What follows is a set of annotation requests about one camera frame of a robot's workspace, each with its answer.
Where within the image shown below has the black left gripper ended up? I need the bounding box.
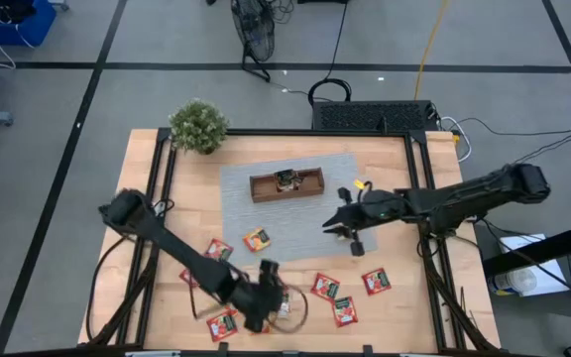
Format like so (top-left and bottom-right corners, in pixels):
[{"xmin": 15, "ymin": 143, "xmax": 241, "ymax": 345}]
[{"xmin": 228, "ymin": 260, "xmax": 286, "ymax": 332}]

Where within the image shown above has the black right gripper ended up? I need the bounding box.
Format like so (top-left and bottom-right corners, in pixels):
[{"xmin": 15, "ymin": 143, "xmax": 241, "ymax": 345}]
[{"xmin": 322, "ymin": 186, "xmax": 408, "ymax": 258}]

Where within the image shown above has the wooden three-compartment box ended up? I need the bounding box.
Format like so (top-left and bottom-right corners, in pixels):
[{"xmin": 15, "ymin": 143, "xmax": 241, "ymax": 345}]
[{"xmin": 248, "ymin": 166, "xmax": 326, "ymax": 204}]

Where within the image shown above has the grey woven placemat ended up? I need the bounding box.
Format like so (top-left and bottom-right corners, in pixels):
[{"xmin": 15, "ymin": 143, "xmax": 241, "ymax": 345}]
[{"xmin": 219, "ymin": 152, "xmax": 379, "ymax": 265}]

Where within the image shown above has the black computer case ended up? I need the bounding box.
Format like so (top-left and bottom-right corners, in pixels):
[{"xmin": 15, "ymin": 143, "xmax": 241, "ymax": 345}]
[{"xmin": 311, "ymin": 99, "xmax": 440, "ymax": 133}]

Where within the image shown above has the potted green plant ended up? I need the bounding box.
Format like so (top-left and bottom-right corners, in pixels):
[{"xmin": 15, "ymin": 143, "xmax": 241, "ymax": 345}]
[{"xmin": 169, "ymin": 97, "xmax": 231, "ymax": 156}]

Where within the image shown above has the white plastic container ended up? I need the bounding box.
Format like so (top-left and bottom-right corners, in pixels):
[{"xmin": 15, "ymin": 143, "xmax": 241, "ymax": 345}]
[{"xmin": 488, "ymin": 233, "xmax": 571, "ymax": 298}]

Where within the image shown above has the black metal stand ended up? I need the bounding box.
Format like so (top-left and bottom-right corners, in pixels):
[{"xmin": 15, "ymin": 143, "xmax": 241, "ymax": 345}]
[{"xmin": 481, "ymin": 114, "xmax": 571, "ymax": 357}]

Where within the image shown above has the black floor fan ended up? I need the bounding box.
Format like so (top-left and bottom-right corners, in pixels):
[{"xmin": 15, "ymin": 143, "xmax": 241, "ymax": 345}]
[{"xmin": 229, "ymin": 0, "xmax": 277, "ymax": 83}]

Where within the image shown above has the large blue bin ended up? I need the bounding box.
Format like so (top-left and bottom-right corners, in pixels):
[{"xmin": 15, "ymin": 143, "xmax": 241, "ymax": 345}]
[{"xmin": 0, "ymin": 0, "xmax": 58, "ymax": 48}]

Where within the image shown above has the black coiled floor cable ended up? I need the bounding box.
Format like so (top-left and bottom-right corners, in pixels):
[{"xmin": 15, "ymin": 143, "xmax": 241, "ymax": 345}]
[{"xmin": 307, "ymin": 0, "xmax": 354, "ymax": 107}]

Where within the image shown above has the yellow hanging cable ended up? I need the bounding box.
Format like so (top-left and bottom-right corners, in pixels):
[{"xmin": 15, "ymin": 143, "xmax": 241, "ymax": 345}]
[{"xmin": 413, "ymin": 0, "xmax": 451, "ymax": 100}]

